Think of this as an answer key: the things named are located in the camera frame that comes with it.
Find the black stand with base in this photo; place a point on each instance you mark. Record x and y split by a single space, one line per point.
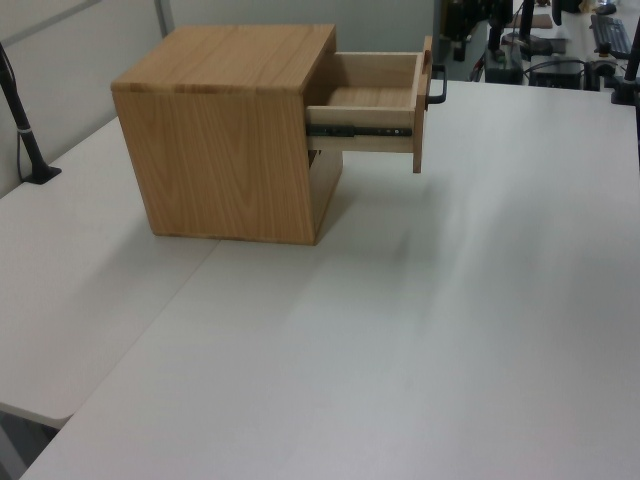
526 25

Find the oak wooden drawer cabinet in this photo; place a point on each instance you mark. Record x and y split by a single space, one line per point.
215 150

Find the black computer keyboard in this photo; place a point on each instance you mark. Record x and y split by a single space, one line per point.
612 32

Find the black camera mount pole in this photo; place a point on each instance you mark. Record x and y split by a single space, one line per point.
25 135

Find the black desktop device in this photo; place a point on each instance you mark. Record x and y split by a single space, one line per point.
555 77

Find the black clamp camera mount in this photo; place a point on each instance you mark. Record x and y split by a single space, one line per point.
625 90

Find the black slim stand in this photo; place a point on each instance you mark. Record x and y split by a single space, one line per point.
496 30

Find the black equipment box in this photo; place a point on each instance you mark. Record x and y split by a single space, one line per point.
505 70

